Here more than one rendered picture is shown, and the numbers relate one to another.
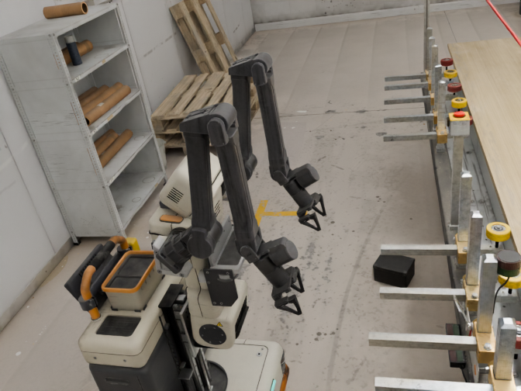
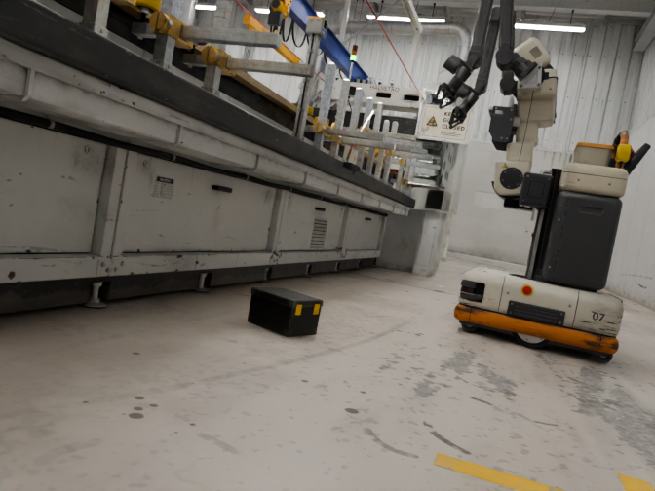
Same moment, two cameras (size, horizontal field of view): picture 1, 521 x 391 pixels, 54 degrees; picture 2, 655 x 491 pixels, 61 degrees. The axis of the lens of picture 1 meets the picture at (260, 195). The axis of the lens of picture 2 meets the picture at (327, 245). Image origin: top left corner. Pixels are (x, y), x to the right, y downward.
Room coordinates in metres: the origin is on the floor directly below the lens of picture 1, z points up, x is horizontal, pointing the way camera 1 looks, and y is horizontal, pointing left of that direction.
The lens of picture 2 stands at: (4.19, -0.57, 0.40)
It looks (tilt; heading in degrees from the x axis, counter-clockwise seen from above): 3 degrees down; 180
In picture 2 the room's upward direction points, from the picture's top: 10 degrees clockwise
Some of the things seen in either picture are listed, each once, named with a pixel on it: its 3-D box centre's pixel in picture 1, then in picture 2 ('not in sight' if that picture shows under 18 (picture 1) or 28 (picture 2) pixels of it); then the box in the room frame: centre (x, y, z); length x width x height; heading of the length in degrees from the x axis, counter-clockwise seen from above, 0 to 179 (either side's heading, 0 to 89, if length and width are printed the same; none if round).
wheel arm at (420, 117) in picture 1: (422, 117); (204, 35); (2.72, -1.00, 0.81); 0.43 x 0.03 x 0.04; 73
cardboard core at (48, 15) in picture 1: (65, 10); not in sight; (3.80, 1.09, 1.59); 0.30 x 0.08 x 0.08; 73
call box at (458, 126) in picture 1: (458, 124); (317, 28); (1.78, -0.80, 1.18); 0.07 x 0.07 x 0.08; 73
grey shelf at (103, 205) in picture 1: (95, 126); not in sight; (3.69, 1.12, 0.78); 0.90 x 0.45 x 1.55; 163
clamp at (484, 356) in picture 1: (485, 340); not in sight; (1.04, -0.57, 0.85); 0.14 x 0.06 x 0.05; 163
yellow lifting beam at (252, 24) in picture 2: not in sight; (274, 42); (-3.63, -1.86, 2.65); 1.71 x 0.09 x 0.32; 163
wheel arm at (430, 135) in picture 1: (424, 136); (246, 65); (2.48, -0.93, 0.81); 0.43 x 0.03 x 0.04; 73
